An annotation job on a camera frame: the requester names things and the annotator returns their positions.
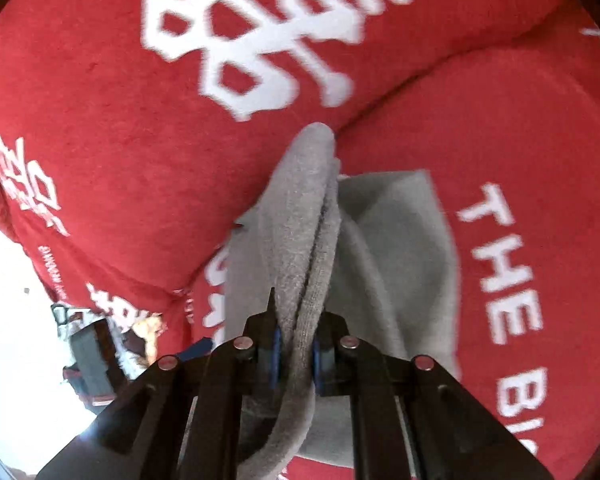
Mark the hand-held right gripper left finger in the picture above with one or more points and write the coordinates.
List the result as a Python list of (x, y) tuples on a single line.
[(276, 360)]

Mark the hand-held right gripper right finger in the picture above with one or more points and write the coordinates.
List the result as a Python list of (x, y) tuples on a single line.
[(316, 365)]

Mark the grey fleece sock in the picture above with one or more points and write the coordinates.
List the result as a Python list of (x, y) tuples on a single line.
[(395, 240)]

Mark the dark furniture piece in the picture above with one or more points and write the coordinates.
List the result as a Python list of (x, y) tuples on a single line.
[(97, 360)]

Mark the red printed blanket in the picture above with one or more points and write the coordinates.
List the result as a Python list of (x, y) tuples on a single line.
[(130, 135)]

